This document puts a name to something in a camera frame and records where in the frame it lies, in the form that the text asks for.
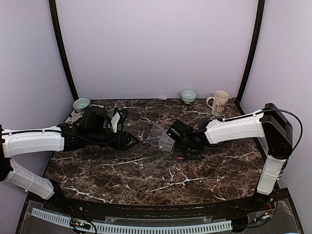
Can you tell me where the clear plastic pill organizer box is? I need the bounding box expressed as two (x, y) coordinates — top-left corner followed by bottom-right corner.
(146, 124), (175, 152)

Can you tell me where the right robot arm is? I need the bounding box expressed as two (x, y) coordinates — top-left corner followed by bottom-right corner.
(166, 103), (298, 212)

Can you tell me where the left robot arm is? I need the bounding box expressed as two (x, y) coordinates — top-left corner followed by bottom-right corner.
(0, 106), (139, 213)

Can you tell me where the white ceramic bowl back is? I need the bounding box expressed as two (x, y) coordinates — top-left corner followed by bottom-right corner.
(179, 89), (197, 104)

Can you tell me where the patterned coaster mat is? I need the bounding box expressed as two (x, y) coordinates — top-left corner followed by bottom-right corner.
(64, 104), (105, 124)

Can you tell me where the green ceramic bowl left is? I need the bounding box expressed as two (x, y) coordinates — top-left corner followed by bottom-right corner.
(73, 97), (91, 112)

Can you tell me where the cream ceramic mug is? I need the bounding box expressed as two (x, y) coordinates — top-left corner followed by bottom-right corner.
(206, 90), (230, 117)

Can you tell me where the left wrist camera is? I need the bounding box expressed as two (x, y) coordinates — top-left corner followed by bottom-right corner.
(107, 108), (128, 133)

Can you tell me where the black front rail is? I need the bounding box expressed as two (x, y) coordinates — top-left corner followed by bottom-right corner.
(24, 190), (293, 222)

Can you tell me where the white slotted cable duct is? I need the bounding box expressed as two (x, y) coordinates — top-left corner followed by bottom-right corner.
(31, 208), (233, 234)

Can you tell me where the left black corner post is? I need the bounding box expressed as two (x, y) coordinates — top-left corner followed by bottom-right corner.
(49, 0), (79, 101)

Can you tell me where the black corner post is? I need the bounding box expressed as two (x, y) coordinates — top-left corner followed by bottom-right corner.
(49, 0), (79, 101)
(236, 0), (265, 105)

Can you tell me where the right black corner post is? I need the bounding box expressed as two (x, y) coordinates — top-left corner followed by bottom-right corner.
(236, 0), (265, 105)

